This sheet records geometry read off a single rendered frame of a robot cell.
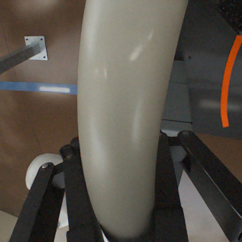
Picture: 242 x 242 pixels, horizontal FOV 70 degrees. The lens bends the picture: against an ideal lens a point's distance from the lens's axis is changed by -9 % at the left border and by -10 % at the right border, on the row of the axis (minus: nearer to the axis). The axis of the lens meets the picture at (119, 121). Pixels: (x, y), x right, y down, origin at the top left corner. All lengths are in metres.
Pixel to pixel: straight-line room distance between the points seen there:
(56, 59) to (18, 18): 0.47
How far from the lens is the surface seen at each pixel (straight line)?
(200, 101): 1.49
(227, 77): 1.44
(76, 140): 0.17
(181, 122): 0.69
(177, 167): 0.68
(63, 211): 0.55
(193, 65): 1.37
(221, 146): 1.79
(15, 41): 1.86
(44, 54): 1.68
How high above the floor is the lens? 1.31
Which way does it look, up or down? 52 degrees down
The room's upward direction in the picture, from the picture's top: 156 degrees counter-clockwise
